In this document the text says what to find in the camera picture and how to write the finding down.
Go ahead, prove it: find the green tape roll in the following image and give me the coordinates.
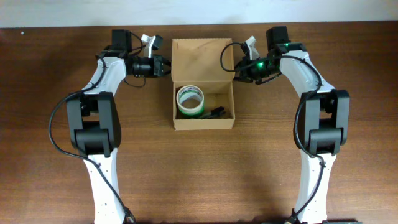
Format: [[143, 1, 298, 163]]
[[177, 105, 205, 119]]

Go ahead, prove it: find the cream masking tape roll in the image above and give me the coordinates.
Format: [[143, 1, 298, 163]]
[[176, 85, 205, 108]]

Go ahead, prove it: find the black and white permanent marker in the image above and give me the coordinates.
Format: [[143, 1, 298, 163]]
[[198, 106, 224, 119]]

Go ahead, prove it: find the right black cable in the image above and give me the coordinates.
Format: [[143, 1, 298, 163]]
[[220, 42, 327, 224]]

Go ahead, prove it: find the blue gel pen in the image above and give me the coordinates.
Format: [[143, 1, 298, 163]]
[[205, 111, 226, 119]]

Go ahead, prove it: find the black cable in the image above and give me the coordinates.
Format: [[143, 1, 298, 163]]
[[220, 42, 327, 224], [48, 30, 147, 224]]

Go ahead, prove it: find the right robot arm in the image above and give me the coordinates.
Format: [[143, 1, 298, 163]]
[[232, 26, 350, 223]]

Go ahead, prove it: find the cardboard box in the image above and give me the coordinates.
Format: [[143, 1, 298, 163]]
[[171, 38, 236, 131]]

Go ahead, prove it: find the left black cable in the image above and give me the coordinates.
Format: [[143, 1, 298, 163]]
[[48, 30, 147, 224]]

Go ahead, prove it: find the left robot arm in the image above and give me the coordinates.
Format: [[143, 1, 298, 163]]
[[66, 29, 171, 223]]

